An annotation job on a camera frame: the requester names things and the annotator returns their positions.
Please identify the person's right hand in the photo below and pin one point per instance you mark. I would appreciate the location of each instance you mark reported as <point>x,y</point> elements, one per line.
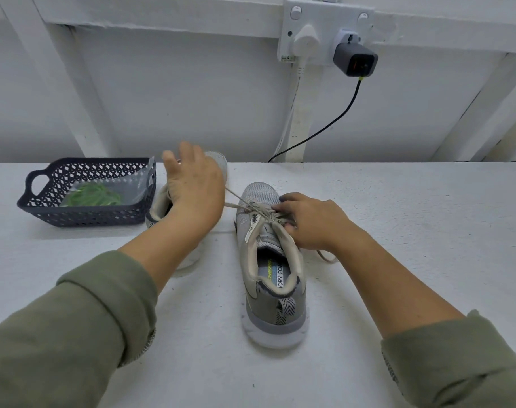
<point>317,221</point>

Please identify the green shoelace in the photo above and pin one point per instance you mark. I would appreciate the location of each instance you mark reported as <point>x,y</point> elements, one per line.
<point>91,195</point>

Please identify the dark plastic lattice basket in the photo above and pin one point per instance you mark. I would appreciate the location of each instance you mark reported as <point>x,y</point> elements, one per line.
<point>38,210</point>

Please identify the white wall socket plate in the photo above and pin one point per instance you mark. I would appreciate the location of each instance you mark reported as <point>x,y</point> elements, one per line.
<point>313,17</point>

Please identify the white plug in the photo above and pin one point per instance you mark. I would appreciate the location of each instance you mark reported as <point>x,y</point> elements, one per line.
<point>307,40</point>

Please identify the person's right forearm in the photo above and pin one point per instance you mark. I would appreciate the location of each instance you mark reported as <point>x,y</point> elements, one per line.
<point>437,327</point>

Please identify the beige shoelace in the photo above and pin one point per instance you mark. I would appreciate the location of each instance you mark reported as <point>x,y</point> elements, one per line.
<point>256,208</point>

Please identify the gray charger adapter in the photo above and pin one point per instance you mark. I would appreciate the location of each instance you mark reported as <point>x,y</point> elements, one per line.
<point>356,59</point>

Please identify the person's left forearm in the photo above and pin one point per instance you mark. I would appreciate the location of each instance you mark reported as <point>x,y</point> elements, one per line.
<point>79,318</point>

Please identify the person's left hand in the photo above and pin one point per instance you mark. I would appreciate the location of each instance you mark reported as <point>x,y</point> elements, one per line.
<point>194,187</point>

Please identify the gray sneaker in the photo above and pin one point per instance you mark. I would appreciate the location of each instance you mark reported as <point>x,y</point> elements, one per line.
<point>275,314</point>
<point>156,212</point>

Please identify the clear plastic bag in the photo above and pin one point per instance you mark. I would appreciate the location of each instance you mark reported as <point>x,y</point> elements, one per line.
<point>137,184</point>

